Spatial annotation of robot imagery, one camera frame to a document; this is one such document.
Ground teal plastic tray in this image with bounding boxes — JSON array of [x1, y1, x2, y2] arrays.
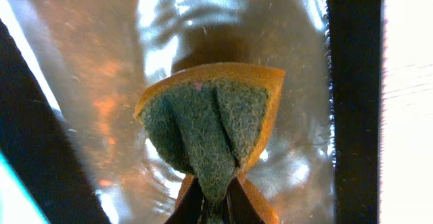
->
[[1, 154, 49, 224]]

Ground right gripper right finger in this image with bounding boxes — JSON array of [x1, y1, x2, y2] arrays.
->
[[225, 178, 265, 224]]

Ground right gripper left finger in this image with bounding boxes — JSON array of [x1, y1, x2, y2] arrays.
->
[[164, 178, 204, 224]]

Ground black water tray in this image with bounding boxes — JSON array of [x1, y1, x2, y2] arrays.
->
[[1, 0, 380, 223]]

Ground green yellow sponge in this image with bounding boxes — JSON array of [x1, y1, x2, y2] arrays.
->
[[135, 63, 285, 223]]

